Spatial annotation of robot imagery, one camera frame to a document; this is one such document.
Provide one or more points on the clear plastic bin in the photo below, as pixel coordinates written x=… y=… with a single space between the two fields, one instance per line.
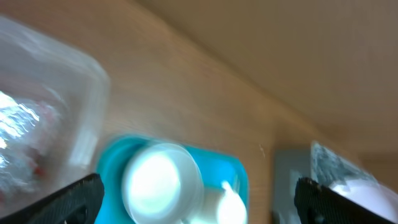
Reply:
x=53 y=98

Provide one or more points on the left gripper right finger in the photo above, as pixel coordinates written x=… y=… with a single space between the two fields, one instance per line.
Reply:
x=316 y=203

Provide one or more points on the teal plastic tray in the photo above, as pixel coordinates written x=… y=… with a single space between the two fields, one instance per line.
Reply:
x=215 y=167

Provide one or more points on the aluminium foil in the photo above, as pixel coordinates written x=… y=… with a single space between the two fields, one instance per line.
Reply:
x=28 y=129

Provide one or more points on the grey dishwasher rack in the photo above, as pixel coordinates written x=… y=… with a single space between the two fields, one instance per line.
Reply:
x=316 y=162

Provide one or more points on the white paper cup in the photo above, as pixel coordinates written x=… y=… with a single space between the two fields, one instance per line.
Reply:
x=221 y=206

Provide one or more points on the grey bowl with rice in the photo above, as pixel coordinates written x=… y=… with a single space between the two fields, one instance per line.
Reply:
x=162 y=184

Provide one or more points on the white round plate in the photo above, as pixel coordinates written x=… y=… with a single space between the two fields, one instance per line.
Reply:
x=373 y=196

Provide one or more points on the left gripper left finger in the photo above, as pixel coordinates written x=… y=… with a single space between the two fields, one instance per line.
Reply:
x=78 y=203

